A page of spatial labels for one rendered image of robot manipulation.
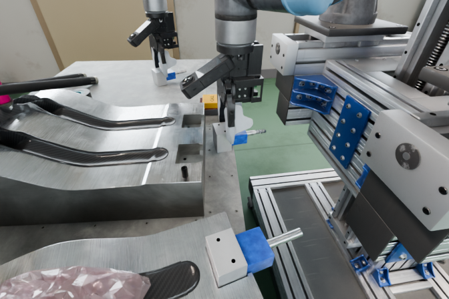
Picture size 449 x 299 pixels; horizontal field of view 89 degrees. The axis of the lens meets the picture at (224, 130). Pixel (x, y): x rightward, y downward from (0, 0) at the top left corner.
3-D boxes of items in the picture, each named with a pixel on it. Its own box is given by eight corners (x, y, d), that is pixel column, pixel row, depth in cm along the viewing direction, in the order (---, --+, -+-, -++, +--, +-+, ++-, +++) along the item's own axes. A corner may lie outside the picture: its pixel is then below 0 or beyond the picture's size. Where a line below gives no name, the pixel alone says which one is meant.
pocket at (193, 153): (204, 157, 45) (202, 143, 43) (203, 177, 41) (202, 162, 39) (180, 159, 45) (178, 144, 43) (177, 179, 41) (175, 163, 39)
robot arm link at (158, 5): (146, -2, 69) (137, -4, 74) (149, 15, 71) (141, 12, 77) (170, -4, 72) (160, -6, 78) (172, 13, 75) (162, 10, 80)
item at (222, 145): (260, 133, 61) (262, 116, 58) (268, 145, 57) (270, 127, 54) (212, 141, 58) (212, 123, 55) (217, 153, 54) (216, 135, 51)
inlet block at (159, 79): (184, 75, 95) (182, 62, 92) (189, 79, 92) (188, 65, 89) (153, 82, 89) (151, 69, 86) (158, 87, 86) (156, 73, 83)
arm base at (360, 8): (353, 15, 74) (364, -22, 68) (387, 24, 62) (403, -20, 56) (309, 16, 72) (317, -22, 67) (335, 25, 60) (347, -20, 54)
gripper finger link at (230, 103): (236, 128, 46) (234, 85, 44) (230, 129, 46) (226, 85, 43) (231, 123, 51) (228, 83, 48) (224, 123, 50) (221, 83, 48)
